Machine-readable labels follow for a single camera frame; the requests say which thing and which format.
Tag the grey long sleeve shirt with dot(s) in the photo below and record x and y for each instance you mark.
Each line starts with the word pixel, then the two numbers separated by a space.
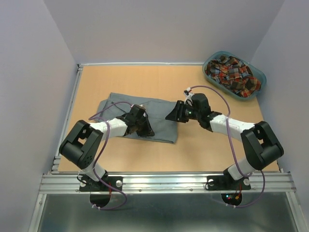
pixel 165 131

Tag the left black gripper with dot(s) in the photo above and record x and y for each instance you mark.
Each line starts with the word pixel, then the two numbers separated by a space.
pixel 147 131

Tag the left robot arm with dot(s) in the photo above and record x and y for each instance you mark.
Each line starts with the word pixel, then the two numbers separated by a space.
pixel 82 142

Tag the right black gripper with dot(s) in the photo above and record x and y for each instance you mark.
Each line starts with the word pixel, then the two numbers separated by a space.
pixel 177 113

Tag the aluminium back rail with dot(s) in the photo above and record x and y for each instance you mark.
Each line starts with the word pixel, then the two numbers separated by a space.
pixel 140 64

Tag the plaid long sleeve shirt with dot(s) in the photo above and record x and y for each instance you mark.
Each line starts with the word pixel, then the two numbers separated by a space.
pixel 234 75

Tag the aluminium rail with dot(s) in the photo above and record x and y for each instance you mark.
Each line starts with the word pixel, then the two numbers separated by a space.
pixel 160 183
pixel 140 64

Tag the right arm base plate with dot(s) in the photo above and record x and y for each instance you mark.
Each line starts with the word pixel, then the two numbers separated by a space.
pixel 225 183

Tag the teal plastic basket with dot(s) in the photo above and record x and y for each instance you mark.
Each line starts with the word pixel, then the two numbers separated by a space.
pixel 256 72

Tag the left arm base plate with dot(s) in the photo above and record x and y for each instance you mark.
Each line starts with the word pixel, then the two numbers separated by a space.
pixel 116 183

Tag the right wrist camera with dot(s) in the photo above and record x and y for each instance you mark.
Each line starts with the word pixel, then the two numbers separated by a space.
pixel 188 96

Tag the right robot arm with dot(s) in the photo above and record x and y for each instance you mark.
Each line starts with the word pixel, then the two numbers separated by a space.
pixel 260 144

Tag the aluminium front rail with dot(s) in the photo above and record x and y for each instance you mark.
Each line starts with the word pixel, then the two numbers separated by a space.
pixel 160 183

